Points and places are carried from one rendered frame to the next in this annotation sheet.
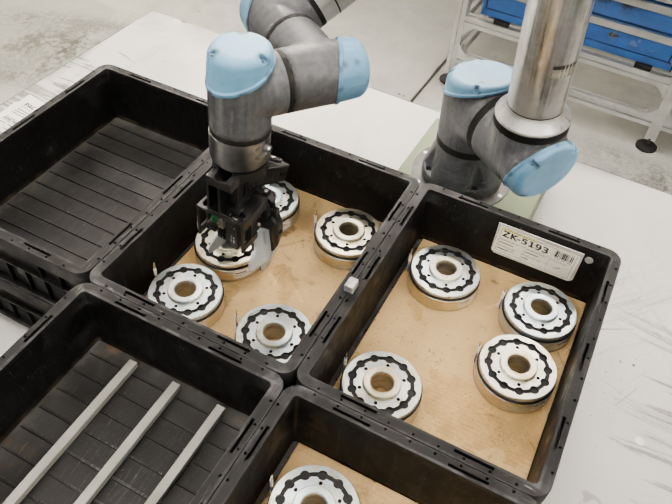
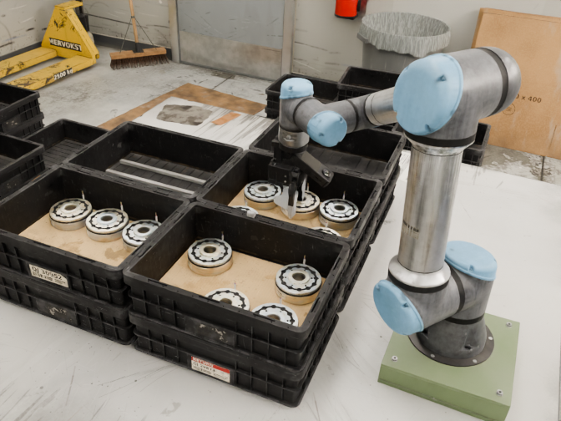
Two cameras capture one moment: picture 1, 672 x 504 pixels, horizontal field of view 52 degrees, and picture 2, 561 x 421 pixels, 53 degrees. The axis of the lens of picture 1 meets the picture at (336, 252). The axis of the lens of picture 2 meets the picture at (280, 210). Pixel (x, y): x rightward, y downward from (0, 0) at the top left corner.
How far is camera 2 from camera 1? 1.26 m
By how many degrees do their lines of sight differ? 64
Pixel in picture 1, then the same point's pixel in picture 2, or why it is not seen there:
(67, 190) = (331, 159)
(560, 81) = (405, 235)
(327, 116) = (502, 276)
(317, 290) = not seen: hidden behind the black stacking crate
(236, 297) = (270, 213)
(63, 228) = not seen: hidden behind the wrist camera
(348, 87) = (310, 129)
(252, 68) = (284, 88)
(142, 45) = (518, 188)
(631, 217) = not seen: outside the picture
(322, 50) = (317, 108)
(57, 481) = (169, 180)
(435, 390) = (215, 282)
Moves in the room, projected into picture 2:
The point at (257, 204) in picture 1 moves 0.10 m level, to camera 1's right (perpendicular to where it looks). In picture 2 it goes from (285, 168) to (285, 189)
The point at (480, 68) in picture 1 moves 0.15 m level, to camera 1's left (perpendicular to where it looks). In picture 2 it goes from (475, 252) to (455, 211)
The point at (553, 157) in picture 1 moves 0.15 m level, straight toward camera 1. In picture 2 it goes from (386, 291) to (310, 271)
